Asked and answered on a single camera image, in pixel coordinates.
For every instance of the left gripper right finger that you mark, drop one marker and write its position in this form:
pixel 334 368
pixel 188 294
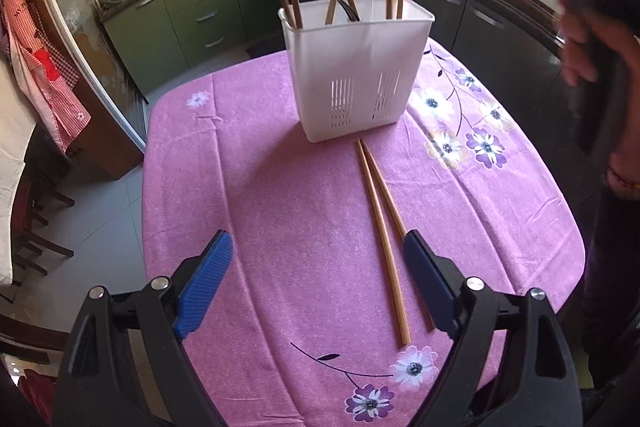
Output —
pixel 509 362

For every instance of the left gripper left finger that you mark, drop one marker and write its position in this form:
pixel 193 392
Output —
pixel 98 383

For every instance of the dark kitchen cabinets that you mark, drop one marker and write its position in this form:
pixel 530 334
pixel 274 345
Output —
pixel 513 58

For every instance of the green kitchen cabinets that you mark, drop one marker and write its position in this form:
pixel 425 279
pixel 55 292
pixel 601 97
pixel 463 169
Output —
pixel 157 40

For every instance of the person's hand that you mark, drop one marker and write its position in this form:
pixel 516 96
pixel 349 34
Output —
pixel 578 25

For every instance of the pink floral tablecloth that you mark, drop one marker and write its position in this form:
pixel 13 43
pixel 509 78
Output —
pixel 302 331

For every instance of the ridged wooden chopstick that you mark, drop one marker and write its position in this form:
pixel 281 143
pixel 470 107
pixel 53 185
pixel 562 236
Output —
pixel 385 194

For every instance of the dark wooden chair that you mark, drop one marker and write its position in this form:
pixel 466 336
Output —
pixel 43 163

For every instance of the white cloth on chair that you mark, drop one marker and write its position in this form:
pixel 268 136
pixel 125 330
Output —
pixel 16 126

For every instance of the red checkered apron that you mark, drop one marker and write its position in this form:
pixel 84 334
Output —
pixel 42 74

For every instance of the white plastic utensil holder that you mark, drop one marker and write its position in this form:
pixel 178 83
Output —
pixel 349 76

